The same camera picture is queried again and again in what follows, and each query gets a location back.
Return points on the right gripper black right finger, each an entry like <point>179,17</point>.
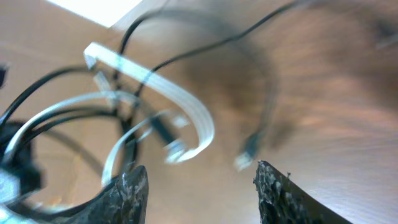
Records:
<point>281,201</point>

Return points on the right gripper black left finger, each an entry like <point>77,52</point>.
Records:
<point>124,203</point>

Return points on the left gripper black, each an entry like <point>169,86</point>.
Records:
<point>20,179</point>

